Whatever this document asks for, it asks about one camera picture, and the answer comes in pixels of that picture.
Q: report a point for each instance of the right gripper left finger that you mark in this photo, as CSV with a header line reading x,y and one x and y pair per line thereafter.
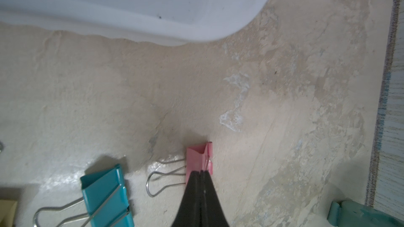
x,y
189,212

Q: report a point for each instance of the white plastic storage box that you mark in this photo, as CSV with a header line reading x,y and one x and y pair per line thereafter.
x,y
163,22

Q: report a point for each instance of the yellow binder clip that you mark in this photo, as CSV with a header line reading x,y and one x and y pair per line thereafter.
x,y
7,212

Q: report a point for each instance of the teal binder clip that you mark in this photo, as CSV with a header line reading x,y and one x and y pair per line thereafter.
x,y
104,194

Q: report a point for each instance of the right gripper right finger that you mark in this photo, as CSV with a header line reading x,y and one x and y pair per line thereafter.
x,y
211,211

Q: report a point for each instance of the pink binder clip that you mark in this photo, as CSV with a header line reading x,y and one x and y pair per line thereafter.
x,y
197,158

